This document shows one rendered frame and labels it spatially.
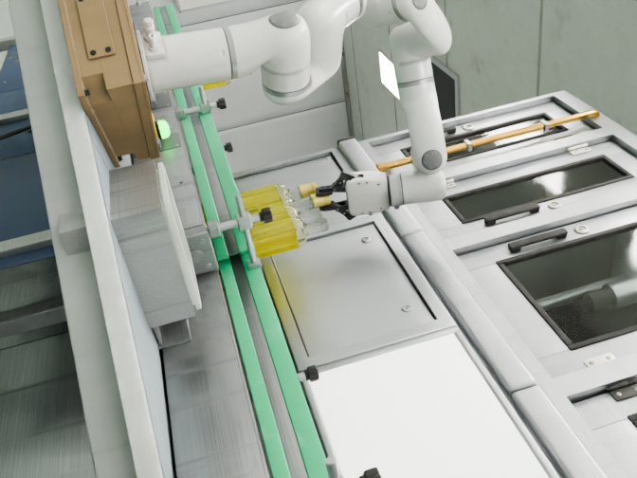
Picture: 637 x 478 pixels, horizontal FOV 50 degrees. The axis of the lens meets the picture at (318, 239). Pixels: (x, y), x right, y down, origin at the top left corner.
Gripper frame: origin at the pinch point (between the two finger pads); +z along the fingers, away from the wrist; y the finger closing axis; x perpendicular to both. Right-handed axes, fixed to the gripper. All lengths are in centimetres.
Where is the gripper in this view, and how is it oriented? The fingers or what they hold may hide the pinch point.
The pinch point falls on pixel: (325, 198)
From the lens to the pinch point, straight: 165.8
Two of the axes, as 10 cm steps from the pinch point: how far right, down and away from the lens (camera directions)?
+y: -1.4, -8.1, -5.7
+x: 0.1, 5.8, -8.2
